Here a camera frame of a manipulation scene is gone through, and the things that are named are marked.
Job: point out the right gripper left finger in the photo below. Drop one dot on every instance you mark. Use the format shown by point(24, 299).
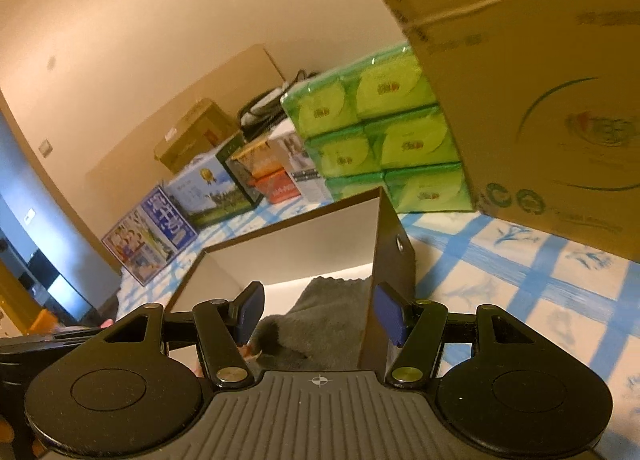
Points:
point(223, 328)

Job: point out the person left hand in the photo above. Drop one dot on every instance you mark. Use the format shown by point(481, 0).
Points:
point(7, 437)

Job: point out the green meadow milk box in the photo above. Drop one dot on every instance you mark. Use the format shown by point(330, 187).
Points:
point(212, 188)

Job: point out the brown cardboard box at back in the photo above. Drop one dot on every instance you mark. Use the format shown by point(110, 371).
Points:
point(203, 128)

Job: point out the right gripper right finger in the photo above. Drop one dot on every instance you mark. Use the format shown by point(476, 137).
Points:
point(416, 330)

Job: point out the orange snack box stack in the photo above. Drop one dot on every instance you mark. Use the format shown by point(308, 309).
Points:
point(263, 172)

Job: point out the brown open cardboard box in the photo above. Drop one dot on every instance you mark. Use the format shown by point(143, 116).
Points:
point(360, 237)

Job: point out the grey fluffy towel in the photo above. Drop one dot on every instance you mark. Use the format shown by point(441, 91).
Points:
point(323, 331)

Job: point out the blue milk carton box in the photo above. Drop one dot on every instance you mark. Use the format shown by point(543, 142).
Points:
point(149, 237)

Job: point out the white appliance picture box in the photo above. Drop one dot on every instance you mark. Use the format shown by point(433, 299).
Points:
point(290, 151)

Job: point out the wooden headboard panel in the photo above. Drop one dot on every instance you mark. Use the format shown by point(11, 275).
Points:
point(130, 170)

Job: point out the black bag with cables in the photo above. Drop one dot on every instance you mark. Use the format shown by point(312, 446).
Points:
point(265, 111)

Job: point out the green tissue pack bundle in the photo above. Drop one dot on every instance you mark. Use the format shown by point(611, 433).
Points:
point(376, 123)

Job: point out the large tan cardboard carton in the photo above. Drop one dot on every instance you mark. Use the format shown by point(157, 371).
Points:
point(542, 97)

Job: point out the white wall switch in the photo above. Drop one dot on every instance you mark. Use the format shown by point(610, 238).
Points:
point(45, 148)

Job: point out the blue checked bed sheet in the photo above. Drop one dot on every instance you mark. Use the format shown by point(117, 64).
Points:
point(583, 299)

